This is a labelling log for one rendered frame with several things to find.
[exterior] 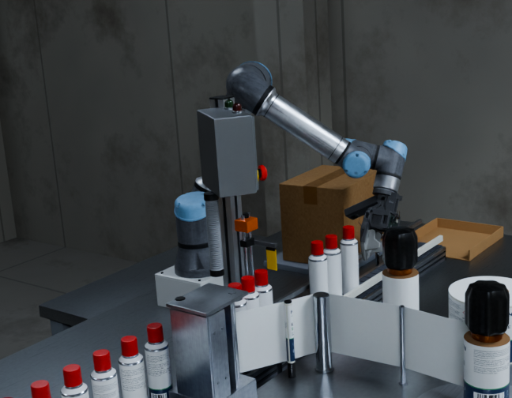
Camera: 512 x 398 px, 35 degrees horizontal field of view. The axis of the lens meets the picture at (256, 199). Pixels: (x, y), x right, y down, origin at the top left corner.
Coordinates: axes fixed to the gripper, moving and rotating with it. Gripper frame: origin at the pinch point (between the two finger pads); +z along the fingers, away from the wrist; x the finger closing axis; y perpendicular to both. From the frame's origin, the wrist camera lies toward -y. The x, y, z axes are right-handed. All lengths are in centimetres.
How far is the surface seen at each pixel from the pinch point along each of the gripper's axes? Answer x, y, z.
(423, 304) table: 12.2, 16.4, 9.4
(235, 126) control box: -70, -1, -15
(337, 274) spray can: -16.4, 2.6, 8.6
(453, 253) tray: 51, 5, -13
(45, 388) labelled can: -107, 2, 49
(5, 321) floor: 94, -267, 58
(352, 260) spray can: -9.2, 2.1, 3.3
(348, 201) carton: 11.6, -16.5, -18.2
